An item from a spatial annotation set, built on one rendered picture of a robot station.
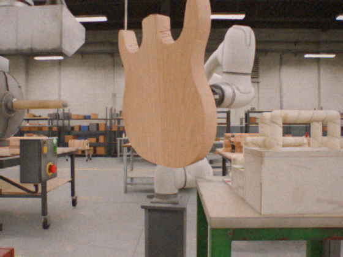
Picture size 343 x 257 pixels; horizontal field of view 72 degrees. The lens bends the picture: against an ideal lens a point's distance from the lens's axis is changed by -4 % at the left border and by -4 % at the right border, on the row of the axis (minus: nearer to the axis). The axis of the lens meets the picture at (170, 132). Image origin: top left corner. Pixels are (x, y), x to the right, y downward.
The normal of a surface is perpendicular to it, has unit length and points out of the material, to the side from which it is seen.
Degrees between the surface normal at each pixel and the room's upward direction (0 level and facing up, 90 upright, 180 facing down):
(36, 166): 90
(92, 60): 90
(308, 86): 90
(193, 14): 99
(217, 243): 90
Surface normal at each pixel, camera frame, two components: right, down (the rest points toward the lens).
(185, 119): -0.74, 0.16
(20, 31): -0.04, 0.00
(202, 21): 0.66, 0.26
